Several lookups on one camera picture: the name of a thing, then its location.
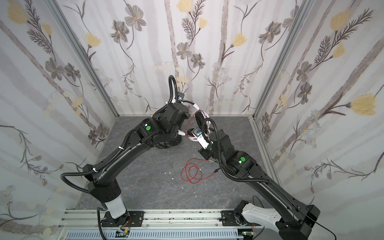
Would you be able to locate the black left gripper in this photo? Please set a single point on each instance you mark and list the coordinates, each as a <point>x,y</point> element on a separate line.
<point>182,111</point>

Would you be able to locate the white over-ear headphones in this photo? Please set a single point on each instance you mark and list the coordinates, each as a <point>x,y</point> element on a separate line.
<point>199,116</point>

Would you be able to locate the black over-ear headphones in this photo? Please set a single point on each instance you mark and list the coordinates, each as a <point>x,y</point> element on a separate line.
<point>166,145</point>

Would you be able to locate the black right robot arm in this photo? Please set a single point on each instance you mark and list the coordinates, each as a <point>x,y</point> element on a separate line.
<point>290,218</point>

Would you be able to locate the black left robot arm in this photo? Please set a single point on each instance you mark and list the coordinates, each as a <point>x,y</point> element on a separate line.
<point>159,131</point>

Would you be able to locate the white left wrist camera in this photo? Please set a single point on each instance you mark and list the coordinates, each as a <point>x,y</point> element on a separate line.
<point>180,97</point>

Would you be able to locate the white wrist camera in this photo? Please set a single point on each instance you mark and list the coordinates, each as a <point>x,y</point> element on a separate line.
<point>180,97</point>
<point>200,137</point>

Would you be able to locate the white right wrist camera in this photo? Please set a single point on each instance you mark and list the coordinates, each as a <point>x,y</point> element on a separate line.
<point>200,137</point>

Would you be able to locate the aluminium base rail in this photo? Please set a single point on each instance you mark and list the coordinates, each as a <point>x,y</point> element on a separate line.
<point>155,225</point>

